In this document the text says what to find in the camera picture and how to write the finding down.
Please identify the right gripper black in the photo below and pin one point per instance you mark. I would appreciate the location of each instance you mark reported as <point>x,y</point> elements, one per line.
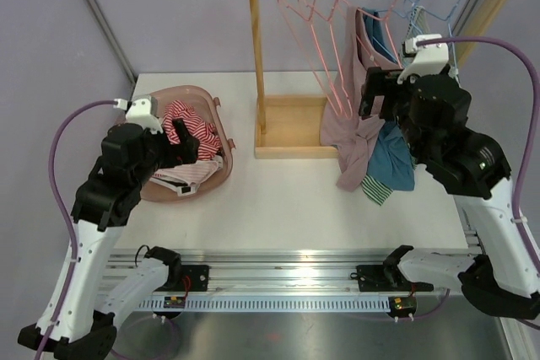
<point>381,83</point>

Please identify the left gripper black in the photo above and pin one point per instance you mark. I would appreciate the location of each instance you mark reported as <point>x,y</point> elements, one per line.
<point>184,153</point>

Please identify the red white striped tank top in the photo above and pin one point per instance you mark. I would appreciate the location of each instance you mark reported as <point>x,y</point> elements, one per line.
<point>209,153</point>

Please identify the black white striped tank top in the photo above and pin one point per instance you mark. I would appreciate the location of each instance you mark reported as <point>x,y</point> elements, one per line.
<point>185,189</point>

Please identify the mauve pink tank top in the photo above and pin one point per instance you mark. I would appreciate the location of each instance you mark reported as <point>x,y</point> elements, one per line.
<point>353,137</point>

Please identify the teal blue tank top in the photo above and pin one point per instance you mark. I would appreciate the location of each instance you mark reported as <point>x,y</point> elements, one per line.
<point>392,157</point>

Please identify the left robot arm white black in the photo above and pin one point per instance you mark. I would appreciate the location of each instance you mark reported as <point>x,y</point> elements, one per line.
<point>75,325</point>

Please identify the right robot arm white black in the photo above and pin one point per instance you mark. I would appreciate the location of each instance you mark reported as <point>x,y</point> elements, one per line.
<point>431,111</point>

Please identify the green white striped tank top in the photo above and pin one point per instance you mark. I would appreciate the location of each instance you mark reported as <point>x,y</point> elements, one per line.
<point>377,191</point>

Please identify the pink translucent plastic basin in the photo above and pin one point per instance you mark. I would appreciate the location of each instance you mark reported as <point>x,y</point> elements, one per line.
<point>207,107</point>

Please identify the wooden clothes rack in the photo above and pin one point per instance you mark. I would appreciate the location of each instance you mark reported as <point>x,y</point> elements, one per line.
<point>287,126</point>

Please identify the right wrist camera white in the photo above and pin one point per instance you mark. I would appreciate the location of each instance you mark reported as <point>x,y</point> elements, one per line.
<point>430,56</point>

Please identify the aluminium mounting rail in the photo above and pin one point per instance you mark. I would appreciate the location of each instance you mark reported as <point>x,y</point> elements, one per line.
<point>282,271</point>

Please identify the white slotted cable duct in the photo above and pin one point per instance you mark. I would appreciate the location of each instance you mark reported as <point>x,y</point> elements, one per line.
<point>266,304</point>

